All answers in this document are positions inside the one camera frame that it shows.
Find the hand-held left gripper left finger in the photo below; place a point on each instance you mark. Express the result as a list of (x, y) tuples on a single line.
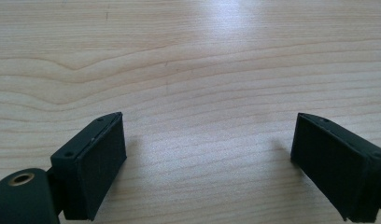
[(92, 161)]

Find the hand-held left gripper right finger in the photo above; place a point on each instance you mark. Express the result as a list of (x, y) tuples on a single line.
[(335, 168)]

